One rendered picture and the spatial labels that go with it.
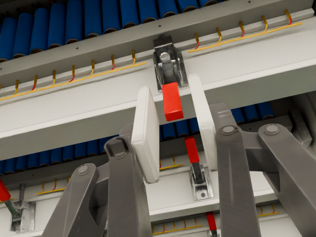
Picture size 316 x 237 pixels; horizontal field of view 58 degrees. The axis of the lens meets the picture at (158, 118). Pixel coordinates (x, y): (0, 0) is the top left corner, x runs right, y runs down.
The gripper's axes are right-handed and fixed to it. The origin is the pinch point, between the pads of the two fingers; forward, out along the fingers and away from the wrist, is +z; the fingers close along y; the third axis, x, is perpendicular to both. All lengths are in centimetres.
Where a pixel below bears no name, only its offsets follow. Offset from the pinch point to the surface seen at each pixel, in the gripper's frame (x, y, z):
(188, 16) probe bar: 3.5, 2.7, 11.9
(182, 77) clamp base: -0.3, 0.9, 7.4
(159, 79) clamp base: 0.1, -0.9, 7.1
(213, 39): 1.0, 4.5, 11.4
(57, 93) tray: -0.1, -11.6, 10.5
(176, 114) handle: -0.3, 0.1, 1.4
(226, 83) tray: -1.9, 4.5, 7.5
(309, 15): 0.9, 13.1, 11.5
